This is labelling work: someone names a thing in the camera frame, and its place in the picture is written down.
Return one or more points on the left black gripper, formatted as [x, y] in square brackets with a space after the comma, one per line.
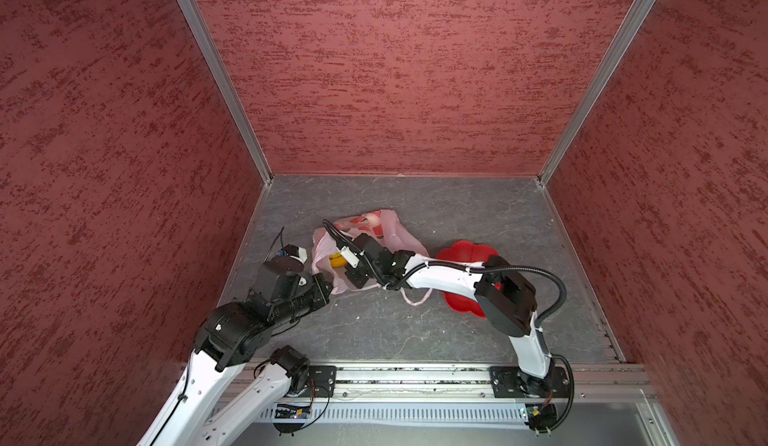
[321, 295]

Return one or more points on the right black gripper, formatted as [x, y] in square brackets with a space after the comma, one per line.
[356, 276]

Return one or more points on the pink plastic bag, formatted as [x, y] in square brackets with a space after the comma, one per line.
[383, 225]

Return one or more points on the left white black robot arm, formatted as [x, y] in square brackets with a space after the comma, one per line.
[224, 345]

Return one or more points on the yellow fake banana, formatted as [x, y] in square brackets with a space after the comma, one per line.
[337, 261]

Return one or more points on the red flower-shaped bowl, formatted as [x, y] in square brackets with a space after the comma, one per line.
[465, 252]

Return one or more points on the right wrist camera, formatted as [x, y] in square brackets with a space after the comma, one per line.
[349, 257]

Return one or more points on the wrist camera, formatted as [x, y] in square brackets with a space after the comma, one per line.
[349, 257]
[289, 259]

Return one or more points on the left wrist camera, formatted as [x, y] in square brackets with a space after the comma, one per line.
[289, 259]

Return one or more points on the white slotted cable duct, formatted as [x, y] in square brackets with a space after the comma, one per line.
[418, 414]

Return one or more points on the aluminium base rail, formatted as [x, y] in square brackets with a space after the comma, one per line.
[476, 382]

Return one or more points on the left aluminium corner post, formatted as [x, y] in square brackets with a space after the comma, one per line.
[201, 33]

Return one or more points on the aluminium corner post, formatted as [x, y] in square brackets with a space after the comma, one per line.
[201, 33]
[618, 47]

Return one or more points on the right aluminium corner post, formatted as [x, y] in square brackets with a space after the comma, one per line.
[618, 47]

